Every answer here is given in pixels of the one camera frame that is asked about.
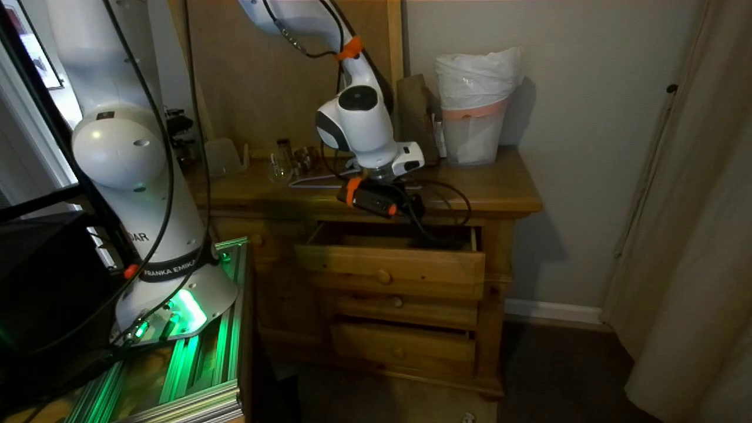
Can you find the white window frame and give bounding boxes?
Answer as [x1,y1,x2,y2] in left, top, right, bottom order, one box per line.
[0,0,81,206]

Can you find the silver round base plate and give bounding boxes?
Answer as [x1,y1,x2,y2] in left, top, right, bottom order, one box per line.
[114,260,239,348]

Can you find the white lined trash bin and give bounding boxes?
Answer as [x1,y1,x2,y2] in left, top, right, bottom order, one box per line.
[432,44,526,170]

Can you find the white baseboard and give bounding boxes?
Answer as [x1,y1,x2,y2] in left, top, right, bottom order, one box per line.
[504,296,607,331]

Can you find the small wooden drawer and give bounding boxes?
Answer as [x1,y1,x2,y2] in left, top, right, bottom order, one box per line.
[209,216,307,269]

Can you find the small grey container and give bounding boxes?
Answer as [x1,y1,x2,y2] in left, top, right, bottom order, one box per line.
[205,138,245,182]

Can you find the black box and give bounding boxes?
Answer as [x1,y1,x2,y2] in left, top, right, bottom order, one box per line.
[0,190,144,410]

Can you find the beige curtain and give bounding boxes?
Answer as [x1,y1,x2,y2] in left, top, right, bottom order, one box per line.
[601,0,752,423]

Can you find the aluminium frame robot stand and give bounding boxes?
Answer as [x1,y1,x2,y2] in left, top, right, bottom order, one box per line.
[21,236,253,423]

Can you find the wooden dresser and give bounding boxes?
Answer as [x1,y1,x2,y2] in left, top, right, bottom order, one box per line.
[183,144,545,402]

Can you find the small items on dresser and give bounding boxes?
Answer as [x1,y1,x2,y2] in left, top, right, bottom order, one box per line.
[267,138,304,185]

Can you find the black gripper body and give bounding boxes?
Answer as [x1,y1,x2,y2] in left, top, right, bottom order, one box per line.
[337,175,431,229]

